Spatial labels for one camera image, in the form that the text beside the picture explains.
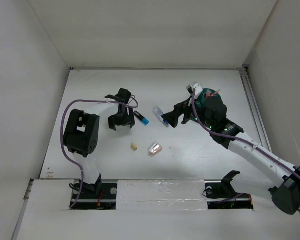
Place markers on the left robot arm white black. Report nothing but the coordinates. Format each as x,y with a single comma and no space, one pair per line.
82,131

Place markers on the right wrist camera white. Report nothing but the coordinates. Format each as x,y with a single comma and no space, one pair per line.
195,88

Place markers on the blue cap black highlighter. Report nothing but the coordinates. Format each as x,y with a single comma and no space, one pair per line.
141,118

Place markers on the aluminium rail right side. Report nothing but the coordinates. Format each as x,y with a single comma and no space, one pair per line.
254,108

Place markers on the clear glue bottle blue cap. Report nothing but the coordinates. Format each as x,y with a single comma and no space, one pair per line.
158,112

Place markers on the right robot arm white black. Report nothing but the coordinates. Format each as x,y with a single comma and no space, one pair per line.
284,190

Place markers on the teal round compartment organizer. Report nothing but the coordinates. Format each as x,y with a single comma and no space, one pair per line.
205,96

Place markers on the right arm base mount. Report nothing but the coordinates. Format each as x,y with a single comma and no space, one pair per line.
221,195

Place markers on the orange pastel pen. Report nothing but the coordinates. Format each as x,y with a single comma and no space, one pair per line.
208,93

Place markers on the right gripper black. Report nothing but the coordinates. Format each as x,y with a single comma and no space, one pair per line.
172,117

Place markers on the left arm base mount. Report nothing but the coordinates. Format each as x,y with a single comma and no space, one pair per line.
105,197

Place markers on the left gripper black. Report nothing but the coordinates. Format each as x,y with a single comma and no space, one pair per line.
128,119

